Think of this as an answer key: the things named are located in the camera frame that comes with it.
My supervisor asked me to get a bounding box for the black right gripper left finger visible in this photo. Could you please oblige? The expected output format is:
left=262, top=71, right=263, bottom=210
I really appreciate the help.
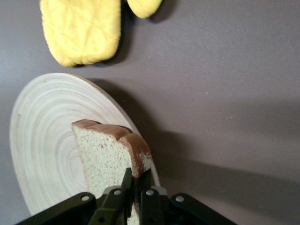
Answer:
left=14, top=167, right=134, bottom=225

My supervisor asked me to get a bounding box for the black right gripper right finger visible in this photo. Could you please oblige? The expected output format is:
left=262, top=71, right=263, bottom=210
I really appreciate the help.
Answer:
left=139, top=168, right=238, bottom=225

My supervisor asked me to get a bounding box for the slice of bread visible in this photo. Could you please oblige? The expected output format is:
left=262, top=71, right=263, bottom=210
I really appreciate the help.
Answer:
left=71, top=119, right=153, bottom=225

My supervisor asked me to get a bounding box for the round light wooden plate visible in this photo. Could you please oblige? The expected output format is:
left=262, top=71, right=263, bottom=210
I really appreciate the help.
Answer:
left=9, top=72, right=161, bottom=217

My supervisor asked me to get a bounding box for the yellow quilted oven mitt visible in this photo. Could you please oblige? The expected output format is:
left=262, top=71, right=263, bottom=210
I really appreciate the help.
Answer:
left=39, top=0, right=165, bottom=68

